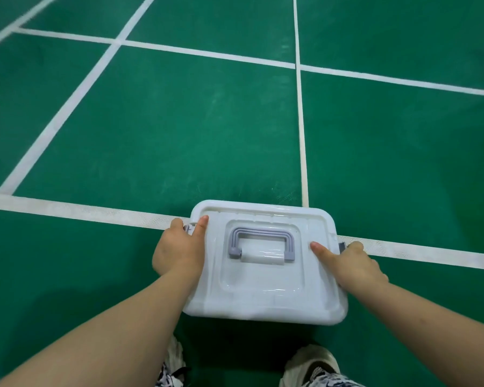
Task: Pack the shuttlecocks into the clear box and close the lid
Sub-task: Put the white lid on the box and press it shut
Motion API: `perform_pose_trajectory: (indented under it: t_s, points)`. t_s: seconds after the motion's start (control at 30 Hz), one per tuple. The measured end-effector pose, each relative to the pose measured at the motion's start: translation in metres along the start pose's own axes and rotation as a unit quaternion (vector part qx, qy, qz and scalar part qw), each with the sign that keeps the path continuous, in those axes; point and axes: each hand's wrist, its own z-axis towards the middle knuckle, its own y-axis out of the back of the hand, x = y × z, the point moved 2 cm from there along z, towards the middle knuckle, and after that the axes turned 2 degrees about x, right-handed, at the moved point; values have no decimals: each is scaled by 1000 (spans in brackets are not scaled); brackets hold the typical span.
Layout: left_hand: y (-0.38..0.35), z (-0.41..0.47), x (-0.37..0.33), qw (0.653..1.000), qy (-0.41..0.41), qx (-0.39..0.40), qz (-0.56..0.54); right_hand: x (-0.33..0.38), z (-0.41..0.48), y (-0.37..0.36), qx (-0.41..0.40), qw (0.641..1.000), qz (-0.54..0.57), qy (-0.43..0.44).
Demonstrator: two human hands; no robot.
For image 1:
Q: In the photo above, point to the person's left hand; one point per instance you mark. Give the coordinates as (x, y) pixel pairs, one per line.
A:
(178, 251)

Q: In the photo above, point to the person's right hand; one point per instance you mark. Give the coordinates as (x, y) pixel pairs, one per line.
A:
(353, 266)

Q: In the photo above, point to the person's right thumb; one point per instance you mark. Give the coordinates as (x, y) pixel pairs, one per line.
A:
(322, 251)

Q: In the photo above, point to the person's left thumb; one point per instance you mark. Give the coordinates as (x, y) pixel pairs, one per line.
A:
(199, 228)

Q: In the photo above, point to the white plastic storage box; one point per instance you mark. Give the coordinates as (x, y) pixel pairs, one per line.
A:
(266, 278)

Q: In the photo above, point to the person's right forearm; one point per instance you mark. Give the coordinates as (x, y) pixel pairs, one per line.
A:
(431, 326)

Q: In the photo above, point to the person's left forearm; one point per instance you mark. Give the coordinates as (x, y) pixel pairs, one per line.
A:
(101, 336)

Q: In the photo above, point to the white right sneaker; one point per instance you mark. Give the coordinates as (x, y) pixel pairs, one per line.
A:
(314, 368)

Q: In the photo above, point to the white sneaker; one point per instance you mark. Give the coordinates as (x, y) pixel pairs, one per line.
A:
(314, 368)
(172, 364)

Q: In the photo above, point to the white left sneaker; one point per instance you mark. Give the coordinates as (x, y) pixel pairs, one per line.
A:
(172, 364)

